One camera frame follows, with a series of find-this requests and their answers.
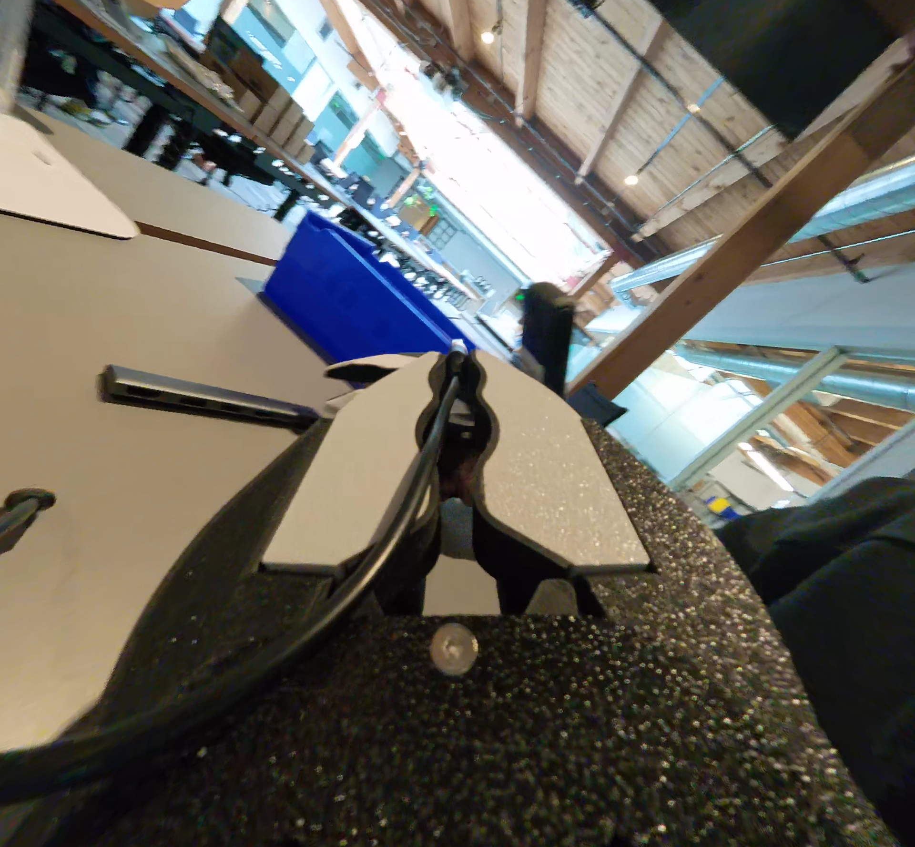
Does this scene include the person's right forearm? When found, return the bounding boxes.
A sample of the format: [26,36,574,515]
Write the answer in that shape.
[715,477,915,844]

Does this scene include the white desk mat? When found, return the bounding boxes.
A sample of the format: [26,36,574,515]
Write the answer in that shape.
[0,114,140,240]

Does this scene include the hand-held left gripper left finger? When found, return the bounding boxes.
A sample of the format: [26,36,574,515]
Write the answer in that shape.
[259,352,443,613]

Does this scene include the row of cardboard boxes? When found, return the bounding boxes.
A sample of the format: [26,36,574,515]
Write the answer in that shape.
[207,39,319,165]

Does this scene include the blue plastic bin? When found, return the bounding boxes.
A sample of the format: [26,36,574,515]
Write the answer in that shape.
[262,209,478,378]

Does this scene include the instruction sheet on stand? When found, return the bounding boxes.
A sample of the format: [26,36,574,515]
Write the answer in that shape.
[0,0,44,101]

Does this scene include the wooden support post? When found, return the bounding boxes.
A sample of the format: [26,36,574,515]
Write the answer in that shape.
[567,38,915,399]

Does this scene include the black usb cable red plug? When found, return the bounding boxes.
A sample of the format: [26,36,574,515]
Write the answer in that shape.
[0,350,476,805]

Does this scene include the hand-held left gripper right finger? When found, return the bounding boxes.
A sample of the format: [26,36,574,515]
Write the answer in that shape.
[468,350,653,613]

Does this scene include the silver air duct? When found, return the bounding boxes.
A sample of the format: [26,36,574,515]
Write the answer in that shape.
[608,159,915,294]

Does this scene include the black office chair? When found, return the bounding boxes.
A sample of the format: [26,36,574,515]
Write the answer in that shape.
[568,381,631,428]

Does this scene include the grey usb hub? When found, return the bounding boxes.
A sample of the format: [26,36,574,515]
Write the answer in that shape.
[99,364,320,431]

